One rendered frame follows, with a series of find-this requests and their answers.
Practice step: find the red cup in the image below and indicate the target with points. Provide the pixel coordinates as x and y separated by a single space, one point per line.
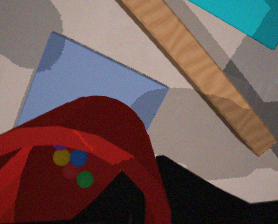
114 138

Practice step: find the yellow marble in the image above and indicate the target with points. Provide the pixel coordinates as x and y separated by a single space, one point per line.
61 157

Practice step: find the green marble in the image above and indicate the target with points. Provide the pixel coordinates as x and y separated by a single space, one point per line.
85 179

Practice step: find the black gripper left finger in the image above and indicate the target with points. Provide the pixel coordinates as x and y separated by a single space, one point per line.
121 202

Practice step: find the purple marble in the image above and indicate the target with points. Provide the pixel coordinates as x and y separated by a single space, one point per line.
59 148

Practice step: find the blue marble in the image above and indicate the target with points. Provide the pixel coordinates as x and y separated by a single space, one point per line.
78 158

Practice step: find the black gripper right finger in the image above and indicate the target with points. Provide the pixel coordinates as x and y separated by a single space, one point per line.
194 200

